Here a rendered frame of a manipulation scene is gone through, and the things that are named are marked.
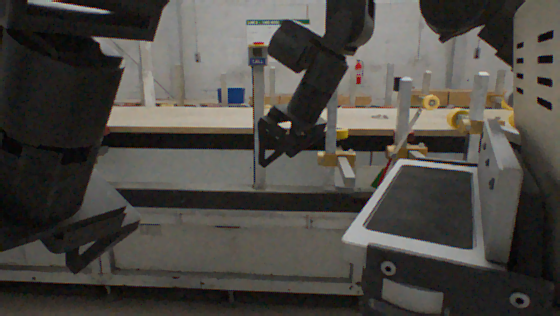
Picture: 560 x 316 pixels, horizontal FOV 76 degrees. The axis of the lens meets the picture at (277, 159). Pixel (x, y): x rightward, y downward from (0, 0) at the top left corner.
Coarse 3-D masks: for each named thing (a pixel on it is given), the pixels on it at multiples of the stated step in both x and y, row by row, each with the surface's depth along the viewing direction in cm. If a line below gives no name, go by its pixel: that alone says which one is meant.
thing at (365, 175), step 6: (360, 168) 131; (366, 168) 130; (372, 168) 130; (378, 168) 130; (384, 168) 130; (390, 168) 130; (360, 174) 131; (366, 174) 131; (372, 174) 131; (360, 180) 132; (366, 180) 132; (372, 180) 131; (360, 186) 132; (366, 186) 132
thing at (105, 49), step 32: (0, 32) 19; (32, 32) 17; (0, 64) 17; (32, 64) 17; (64, 64) 17; (96, 64) 19; (0, 96) 18; (32, 96) 17; (64, 96) 18; (96, 96) 19; (32, 128) 18; (64, 128) 19; (96, 128) 20
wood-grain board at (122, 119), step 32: (128, 128) 155; (160, 128) 154; (192, 128) 153; (224, 128) 152; (288, 128) 150; (352, 128) 149; (384, 128) 149; (416, 128) 148; (448, 128) 148; (512, 128) 149
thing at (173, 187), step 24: (120, 192) 138; (144, 192) 137; (168, 192) 136; (192, 192) 136; (216, 192) 135; (240, 192) 134; (264, 192) 134; (288, 192) 133; (312, 192) 133; (336, 192) 133; (360, 192) 132
